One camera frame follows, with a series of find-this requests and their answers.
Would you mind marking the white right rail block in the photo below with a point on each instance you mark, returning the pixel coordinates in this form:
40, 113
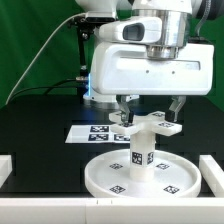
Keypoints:
213, 174

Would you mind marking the white cross-shaped table base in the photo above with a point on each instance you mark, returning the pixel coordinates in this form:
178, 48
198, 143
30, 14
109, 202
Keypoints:
154, 122

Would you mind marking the white left rail block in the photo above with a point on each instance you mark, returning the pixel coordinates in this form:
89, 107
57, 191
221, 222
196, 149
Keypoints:
5, 168

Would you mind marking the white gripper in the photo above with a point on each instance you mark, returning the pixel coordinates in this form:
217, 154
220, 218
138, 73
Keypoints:
125, 69

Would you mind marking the white front rail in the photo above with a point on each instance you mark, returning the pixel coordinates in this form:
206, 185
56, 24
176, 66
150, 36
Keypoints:
111, 211

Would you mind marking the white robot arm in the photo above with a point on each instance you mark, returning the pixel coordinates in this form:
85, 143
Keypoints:
175, 16

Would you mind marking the white sheet with markers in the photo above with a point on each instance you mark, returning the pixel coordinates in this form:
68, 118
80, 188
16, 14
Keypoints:
94, 134

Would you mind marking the white round table top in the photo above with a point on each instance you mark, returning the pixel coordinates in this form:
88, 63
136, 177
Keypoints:
108, 175

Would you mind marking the black camera on stand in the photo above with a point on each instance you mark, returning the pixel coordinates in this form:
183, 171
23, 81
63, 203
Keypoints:
85, 24

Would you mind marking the white rail block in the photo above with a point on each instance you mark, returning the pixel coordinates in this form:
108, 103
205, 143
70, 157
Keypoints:
5, 168
213, 174

